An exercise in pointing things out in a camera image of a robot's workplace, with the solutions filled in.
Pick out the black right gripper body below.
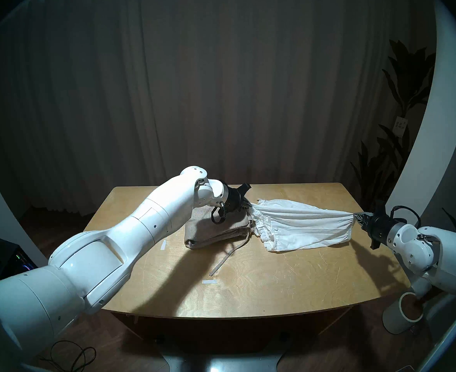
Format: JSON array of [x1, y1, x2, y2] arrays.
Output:
[[367, 200, 398, 251]]

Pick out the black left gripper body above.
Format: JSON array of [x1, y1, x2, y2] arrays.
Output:
[[223, 185, 248, 214]]

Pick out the grey drawstring pants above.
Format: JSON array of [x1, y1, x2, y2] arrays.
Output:
[[184, 203, 254, 277]]

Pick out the white frilled shorts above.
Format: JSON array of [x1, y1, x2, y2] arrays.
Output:
[[247, 198, 355, 253]]

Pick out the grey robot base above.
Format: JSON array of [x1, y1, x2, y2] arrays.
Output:
[[162, 352, 286, 372]]

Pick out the small plant in white pot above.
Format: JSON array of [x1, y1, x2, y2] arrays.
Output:
[[382, 208, 456, 335]]

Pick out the beige pleated curtain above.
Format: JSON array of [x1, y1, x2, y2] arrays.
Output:
[[0, 0, 434, 217]]

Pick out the tall dark leafy plant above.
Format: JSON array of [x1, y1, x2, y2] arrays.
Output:
[[350, 40, 437, 220]]

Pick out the black computer tower with lights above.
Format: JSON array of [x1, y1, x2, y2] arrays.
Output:
[[0, 239, 38, 273]]

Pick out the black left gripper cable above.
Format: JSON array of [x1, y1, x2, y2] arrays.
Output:
[[211, 203, 229, 225]]

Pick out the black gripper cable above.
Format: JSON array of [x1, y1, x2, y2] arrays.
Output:
[[211, 203, 229, 225], [390, 205, 422, 229]]

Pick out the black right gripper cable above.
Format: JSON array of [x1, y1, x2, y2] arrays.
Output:
[[390, 205, 422, 229]]

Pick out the black floor cable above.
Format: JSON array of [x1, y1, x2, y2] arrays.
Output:
[[38, 338, 97, 372]]

